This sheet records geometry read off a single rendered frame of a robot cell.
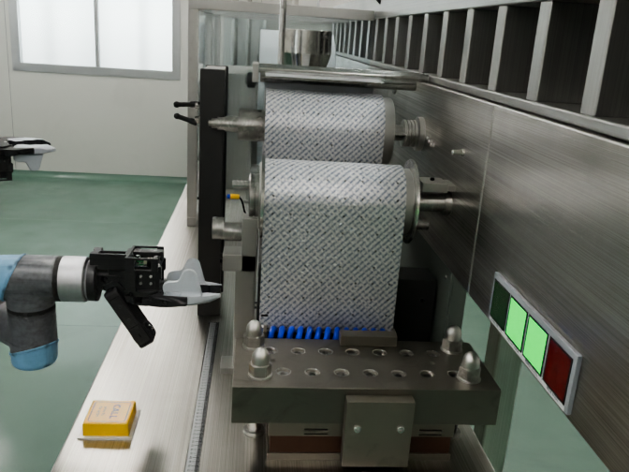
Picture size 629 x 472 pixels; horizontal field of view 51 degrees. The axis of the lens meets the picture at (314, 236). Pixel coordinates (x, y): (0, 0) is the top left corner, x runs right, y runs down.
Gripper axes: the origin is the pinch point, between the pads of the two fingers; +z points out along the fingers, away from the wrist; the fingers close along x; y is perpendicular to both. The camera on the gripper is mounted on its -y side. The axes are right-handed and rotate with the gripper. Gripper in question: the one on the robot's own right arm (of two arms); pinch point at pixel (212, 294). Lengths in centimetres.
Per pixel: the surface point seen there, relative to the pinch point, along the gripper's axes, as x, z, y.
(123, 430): -12.6, -12.7, -18.0
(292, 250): -0.1, 13.0, 8.3
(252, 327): -7.5, 6.7, -2.4
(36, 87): 557, -204, -8
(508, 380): 14, 60, -23
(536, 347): -37, 40, 9
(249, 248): 7.3, 5.8, 6.1
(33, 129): 558, -209, -49
